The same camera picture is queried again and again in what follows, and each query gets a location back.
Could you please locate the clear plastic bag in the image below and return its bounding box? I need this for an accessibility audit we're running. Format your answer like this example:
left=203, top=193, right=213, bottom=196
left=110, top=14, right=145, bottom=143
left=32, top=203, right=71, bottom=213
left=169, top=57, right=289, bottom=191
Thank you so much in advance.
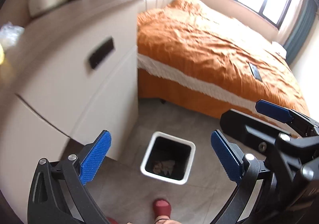
left=0, top=22, right=24, bottom=50

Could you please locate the red slipper left foot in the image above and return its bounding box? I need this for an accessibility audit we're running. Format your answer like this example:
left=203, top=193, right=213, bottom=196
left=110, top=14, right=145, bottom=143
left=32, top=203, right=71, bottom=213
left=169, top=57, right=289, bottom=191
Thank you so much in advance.
left=107, top=217, right=118, bottom=224

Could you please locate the white square trash bin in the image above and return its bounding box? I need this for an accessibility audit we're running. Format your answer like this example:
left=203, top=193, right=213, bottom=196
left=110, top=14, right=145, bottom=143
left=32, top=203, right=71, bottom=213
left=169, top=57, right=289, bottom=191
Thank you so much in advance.
left=140, top=131, right=196, bottom=185

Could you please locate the red slipper foot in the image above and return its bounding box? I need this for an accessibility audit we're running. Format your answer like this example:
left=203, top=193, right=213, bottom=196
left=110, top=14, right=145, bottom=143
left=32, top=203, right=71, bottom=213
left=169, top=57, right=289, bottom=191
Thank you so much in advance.
left=107, top=217, right=118, bottom=224
left=153, top=199, right=171, bottom=222

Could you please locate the teal curtain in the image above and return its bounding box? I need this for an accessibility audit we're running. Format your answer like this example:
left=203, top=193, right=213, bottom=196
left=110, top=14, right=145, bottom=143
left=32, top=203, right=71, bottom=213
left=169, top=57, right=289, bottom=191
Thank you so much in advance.
left=283, top=0, right=318, bottom=65

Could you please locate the yellow snack wrapper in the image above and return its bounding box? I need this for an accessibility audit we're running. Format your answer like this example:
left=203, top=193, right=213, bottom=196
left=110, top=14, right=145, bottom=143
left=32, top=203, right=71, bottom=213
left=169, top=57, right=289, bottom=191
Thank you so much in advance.
left=0, top=44, right=5, bottom=65

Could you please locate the red slipper right foot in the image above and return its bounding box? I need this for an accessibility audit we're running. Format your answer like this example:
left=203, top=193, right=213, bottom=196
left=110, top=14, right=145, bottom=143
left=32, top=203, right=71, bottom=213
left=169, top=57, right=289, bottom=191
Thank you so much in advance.
left=153, top=199, right=171, bottom=222

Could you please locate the crumpled paper in bin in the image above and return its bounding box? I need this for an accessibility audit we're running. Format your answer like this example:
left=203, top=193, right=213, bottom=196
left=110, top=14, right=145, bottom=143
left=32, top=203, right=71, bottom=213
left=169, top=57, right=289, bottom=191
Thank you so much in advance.
left=153, top=160, right=175, bottom=175

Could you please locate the bed with orange cover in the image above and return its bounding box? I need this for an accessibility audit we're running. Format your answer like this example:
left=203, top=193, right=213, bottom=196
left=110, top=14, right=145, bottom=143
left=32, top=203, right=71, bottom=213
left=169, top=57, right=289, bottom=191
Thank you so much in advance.
left=137, top=0, right=309, bottom=118

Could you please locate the white bedside cabinet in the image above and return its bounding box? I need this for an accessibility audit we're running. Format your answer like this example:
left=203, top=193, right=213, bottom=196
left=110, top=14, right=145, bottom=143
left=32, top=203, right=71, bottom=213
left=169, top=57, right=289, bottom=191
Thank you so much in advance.
left=1, top=0, right=142, bottom=222

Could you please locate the black phone on bed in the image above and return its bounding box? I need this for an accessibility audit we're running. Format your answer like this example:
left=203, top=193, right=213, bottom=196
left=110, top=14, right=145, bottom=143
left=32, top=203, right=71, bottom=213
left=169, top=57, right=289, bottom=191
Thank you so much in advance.
left=249, top=63, right=262, bottom=82

